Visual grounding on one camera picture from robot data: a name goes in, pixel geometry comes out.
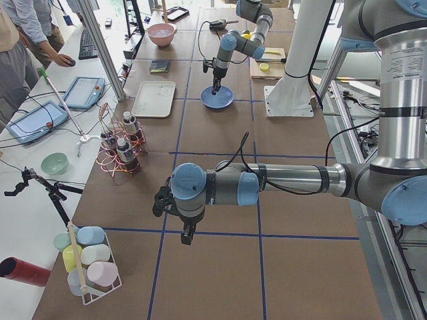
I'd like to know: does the yellow cup in rack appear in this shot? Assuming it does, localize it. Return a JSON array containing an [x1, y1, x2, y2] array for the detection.
[[62, 245, 77, 273]]

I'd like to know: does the near blue teach pendant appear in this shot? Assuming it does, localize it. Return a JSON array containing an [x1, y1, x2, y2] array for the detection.
[[6, 101, 69, 144]]

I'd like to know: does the black small tripod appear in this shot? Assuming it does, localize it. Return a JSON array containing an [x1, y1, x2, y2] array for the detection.
[[4, 168, 83, 226]]

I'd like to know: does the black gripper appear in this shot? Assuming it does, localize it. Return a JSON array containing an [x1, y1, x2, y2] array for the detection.
[[202, 58, 229, 94], [152, 177, 205, 245]]

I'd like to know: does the blue cup in rack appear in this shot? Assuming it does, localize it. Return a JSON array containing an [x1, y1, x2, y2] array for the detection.
[[77, 226, 105, 245]]

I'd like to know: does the blue plate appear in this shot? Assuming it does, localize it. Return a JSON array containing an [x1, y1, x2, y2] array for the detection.
[[200, 86, 234, 109]]

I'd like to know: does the yellow plastic knife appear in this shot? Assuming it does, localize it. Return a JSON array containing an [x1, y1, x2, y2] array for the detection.
[[264, 49, 281, 55]]

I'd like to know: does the bottle white cap bottom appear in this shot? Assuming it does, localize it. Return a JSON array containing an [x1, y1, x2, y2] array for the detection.
[[123, 111, 142, 141]]

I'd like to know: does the white stick green tip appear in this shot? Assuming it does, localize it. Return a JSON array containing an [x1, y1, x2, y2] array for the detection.
[[40, 70, 101, 157]]

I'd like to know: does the wooden rack handle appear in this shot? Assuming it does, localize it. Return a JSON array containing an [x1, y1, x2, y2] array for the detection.
[[67, 221, 88, 295]]

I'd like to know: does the wooden cutting board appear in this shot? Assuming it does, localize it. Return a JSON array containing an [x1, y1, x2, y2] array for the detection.
[[250, 47, 286, 79]]

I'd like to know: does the grey yellow folded cloth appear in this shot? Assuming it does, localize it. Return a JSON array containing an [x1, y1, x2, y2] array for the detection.
[[149, 59, 171, 74]]

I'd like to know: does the person in blue shirt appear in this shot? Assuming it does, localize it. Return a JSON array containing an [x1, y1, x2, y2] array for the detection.
[[1, 0, 65, 69]]

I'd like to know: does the bottle white cap right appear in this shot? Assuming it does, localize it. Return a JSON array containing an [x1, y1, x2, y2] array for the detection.
[[100, 123, 117, 155]]

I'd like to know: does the mint green cup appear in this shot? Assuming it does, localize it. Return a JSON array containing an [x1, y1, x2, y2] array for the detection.
[[53, 231, 71, 252]]

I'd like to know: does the white cup in rack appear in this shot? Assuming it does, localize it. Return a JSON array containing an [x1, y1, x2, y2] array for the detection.
[[80, 244, 111, 265]]

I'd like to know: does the lemon half slice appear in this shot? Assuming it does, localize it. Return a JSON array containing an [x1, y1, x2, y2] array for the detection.
[[259, 63, 270, 72]]

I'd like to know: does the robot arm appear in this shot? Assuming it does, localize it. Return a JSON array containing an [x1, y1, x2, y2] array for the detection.
[[203, 1, 274, 95], [153, 1, 426, 245]]

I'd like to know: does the aluminium frame post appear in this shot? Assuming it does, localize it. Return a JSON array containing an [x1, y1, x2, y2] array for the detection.
[[76, 0, 126, 101]]

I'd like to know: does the red cylinder tube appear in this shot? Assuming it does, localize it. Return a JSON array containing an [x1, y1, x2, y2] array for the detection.
[[1, 257, 51, 287]]

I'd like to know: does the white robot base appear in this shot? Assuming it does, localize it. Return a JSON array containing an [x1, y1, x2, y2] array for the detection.
[[264, 0, 335, 117]]

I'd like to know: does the bottle white cap left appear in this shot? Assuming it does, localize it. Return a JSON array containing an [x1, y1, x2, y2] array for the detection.
[[116, 138, 140, 172]]

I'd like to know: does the cream bear tray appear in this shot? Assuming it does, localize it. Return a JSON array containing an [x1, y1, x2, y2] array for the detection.
[[131, 81, 175, 118]]

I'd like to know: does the light blue lower cup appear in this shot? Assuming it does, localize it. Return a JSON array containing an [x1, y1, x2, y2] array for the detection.
[[67, 268, 83, 297]]

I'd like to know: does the wooden stand pole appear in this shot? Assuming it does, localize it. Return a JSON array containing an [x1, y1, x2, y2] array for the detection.
[[161, 0, 169, 23]]

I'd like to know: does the black keyboard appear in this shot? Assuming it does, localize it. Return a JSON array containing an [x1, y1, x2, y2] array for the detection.
[[78, 29, 97, 60]]

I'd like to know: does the black frying pan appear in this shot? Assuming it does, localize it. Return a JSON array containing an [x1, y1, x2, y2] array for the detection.
[[209, 19, 239, 29]]

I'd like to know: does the mint green bowl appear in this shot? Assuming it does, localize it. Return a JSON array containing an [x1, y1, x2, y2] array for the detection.
[[41, 153, 69, 175]]

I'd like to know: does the bottle white cap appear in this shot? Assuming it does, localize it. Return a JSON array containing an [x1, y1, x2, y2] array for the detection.
[[100, 123, 117, 155], [123, 111, 142, 141], [116, 138, 140, 172]]

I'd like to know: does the far blue teach pendant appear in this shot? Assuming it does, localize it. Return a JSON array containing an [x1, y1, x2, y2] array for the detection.
[[63, 76, 105, 110]]

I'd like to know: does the blue teach pendant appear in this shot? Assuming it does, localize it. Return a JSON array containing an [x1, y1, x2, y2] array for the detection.
[[6, 101, 69, 144], [63, 76, 105, 110]]

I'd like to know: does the person in beige vest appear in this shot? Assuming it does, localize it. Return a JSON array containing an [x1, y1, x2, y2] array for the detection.
[[1, 5, 39, 109]]

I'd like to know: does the copper wire bottle rack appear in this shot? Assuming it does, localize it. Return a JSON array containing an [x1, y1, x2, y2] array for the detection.
[[96, 103, 147, 177]]

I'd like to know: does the person's hand on mouse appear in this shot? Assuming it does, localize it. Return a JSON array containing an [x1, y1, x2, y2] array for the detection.
[[52, 53, 73, 67]]

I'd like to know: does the white wire rack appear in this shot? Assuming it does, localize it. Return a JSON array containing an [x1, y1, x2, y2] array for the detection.
[[62, 222, 122, 305]]

